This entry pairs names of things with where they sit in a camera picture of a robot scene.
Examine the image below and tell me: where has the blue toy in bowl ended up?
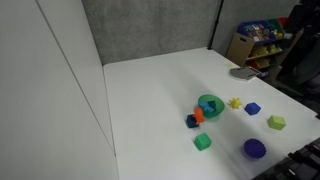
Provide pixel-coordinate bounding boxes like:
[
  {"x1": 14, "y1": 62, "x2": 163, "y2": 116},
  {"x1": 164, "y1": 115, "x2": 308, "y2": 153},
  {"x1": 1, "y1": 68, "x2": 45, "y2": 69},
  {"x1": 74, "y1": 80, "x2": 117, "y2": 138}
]
[{"x1": 199, "y1": 102, "x2": 215, "y2": 112}]

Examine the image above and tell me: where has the lime green cube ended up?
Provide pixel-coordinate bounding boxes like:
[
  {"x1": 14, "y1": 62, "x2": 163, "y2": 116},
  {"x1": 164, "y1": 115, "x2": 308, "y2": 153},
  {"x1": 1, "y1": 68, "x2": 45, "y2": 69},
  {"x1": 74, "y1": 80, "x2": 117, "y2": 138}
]
[{"x1": 267, "y1": 115, "x2": 286, "y2": 130}]

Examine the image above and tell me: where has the orange bear toy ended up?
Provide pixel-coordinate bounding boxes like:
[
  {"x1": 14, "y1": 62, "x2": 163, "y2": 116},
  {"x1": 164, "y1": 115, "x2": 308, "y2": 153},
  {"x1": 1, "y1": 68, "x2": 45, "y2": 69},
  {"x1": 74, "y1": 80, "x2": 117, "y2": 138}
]
[{"x1": 193, "y1": 107, "x2": 204, "y2": 125}]

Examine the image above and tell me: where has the wooden toy shelf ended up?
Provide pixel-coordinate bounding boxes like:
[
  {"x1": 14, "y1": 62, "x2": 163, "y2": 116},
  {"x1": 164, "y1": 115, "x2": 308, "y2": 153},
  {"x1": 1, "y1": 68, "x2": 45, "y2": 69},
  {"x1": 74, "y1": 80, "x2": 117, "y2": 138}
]
[{"x1": 226, "y1": 17, "x2": 303, "y2": 83}]

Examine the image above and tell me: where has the yellow spiky ball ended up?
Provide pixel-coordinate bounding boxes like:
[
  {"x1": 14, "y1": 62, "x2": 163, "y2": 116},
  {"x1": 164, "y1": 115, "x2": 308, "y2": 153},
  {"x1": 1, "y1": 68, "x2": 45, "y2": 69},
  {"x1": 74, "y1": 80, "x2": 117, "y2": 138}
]
[{"x1": 228, "y1": 98, "x2": 242, "y2": 109}]

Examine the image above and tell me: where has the black vertical pole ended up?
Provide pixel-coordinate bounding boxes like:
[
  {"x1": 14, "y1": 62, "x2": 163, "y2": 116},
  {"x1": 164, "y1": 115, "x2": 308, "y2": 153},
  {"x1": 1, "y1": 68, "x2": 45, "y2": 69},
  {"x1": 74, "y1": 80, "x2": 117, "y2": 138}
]
[{"x1": 207, "y1": 0, "x2": 225, "y2": 50}]

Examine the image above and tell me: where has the dark blue cube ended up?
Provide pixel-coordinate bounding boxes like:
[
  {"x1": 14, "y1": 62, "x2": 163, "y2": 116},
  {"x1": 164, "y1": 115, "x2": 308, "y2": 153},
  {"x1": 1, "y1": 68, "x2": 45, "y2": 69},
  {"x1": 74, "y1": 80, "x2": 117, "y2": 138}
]
[{"x1": 186, "y1": 115, "x2": 197, "y2": 128}]

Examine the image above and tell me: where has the grey flat object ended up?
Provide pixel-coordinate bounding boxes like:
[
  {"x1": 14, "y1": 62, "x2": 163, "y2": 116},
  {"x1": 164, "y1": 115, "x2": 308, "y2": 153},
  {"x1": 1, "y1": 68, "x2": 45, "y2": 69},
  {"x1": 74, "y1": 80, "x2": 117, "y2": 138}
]
[{"x1": 229, "y1": 66, "x2": 261, "y2": 81}]

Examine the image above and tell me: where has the black equipment at corner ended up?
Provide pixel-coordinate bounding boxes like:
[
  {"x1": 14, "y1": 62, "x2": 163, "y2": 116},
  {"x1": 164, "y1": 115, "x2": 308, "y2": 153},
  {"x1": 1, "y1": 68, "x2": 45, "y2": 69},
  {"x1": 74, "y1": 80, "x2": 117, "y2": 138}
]
[{"x1": 252, "y1": 138, "x2": 320, "y2": 180}]

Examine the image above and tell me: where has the purple spiky ball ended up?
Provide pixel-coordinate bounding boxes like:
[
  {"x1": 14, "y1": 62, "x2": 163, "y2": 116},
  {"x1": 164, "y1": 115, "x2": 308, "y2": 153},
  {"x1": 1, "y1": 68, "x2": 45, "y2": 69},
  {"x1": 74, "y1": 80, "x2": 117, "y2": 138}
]
[{"x1": 243, "y1": 139, "x2": 267, "y2": 159}]

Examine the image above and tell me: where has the green bowl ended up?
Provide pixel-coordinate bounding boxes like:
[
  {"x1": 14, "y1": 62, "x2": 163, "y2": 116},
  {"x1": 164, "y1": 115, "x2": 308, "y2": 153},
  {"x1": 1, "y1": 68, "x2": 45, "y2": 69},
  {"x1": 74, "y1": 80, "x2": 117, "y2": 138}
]
[{"x1": 198, "y1": 94, "x2": 225, "y2": 118}]

